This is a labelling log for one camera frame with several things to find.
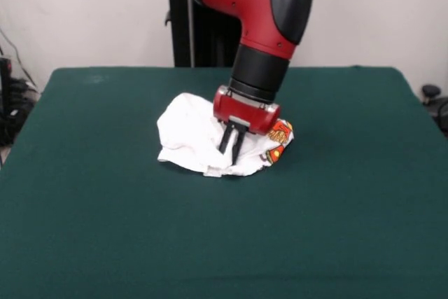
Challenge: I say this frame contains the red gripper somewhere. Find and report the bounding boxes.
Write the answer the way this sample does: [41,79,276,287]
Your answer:
[212,85,282,165]

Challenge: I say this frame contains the white printed t-shirt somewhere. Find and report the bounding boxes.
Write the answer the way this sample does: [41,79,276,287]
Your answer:
[156,92,294,178]

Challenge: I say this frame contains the dark green tablecloth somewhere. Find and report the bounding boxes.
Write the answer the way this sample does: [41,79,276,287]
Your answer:
[0,65,448,299]

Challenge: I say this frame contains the black office chair base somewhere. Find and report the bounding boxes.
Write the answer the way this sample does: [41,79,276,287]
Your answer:
[421,84,448,128]

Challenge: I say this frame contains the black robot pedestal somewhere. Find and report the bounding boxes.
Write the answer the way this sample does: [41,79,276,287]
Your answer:
[153,0,243,68]

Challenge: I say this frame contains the grey wall cables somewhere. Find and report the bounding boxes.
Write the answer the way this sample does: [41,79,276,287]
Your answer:
[0,27,39,90]

